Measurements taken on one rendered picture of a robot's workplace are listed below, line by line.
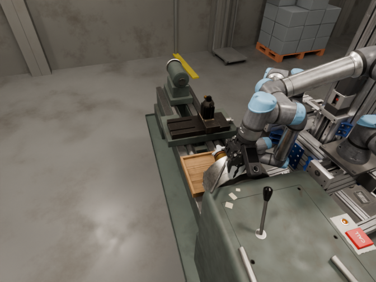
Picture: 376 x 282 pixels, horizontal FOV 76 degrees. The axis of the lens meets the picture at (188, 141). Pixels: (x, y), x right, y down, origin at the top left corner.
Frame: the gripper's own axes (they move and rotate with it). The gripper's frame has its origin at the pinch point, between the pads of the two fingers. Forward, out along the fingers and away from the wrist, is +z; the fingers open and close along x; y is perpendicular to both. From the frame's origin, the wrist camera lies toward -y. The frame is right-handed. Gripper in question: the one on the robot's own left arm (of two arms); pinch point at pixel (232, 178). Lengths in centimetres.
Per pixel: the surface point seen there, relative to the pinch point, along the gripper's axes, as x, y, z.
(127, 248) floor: 31, 45, 137
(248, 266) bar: 7.3, -30.5, 3.6
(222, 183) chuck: -1.7, 5.9, 10.7
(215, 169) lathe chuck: -1.5, 14.5, 10.6
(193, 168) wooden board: -6, 43, 41
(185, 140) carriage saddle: -7, 67, 39
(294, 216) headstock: -17.6, -18.7, 1.4
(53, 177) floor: 98, 141, 149
